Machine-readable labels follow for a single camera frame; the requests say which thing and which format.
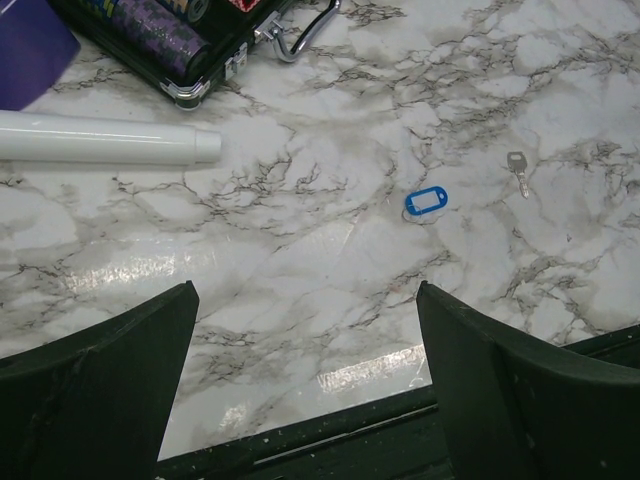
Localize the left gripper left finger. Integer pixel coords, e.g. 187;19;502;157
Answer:
1;282;199;479

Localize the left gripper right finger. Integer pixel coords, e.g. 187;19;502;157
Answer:
416;282;639;479

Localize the silver key with keyring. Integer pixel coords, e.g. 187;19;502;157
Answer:
507;151;529;199

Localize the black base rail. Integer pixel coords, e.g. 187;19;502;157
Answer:
155;324;640;480

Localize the purple metronome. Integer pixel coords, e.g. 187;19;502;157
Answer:
1;0;80;111

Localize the black poker chip case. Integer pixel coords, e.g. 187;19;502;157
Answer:
50;0;342;110

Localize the white microphone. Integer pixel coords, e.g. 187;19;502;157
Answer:
1;110;222;166

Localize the blue key fob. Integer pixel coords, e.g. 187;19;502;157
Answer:
403;186;449;223

